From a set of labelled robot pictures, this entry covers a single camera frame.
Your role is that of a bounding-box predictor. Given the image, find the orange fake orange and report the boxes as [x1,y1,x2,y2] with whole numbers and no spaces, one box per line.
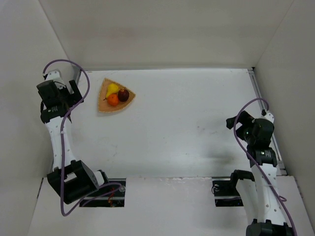
[106,94,120,107]

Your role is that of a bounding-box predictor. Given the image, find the yellow fake pear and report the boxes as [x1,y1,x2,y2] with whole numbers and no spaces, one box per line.
[104,83,120,100]

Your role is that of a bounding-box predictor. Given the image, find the dark red fake apple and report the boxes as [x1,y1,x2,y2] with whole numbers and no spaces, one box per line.
[118,89,129,102]

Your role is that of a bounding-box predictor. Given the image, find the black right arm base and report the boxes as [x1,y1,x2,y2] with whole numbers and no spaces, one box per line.
[211,170,246,207]

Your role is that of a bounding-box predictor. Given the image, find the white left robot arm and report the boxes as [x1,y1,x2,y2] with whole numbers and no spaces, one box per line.
[37,78,109,205]

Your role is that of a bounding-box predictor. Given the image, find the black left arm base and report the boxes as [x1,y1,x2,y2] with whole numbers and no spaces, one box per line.
[79,178,126,207]

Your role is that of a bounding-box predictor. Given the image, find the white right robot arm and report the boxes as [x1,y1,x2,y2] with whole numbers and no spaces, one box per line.
[226,98,297,236]

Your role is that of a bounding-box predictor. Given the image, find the woven orange fruit basket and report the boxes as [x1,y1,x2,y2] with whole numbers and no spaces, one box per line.
[98,78,136,113]

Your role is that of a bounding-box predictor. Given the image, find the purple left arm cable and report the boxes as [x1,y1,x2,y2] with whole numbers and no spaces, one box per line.
[42,59,123,217]

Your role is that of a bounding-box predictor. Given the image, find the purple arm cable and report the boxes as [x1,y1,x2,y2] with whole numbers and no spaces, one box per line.
[42,59,123,217]
[233,97,297,236]

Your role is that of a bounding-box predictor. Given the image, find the aluminium table edge rail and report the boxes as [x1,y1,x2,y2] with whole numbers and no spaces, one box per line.
[73,67,82,85]

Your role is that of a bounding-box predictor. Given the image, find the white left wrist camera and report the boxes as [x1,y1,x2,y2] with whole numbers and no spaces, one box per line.
[44,69,66,89]

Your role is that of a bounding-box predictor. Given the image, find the right aluminium table rail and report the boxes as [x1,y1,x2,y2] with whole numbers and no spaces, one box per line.
[248,66,287,173]

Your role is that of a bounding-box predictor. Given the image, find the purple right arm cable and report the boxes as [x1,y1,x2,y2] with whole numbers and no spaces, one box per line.
[233,97,297,236]

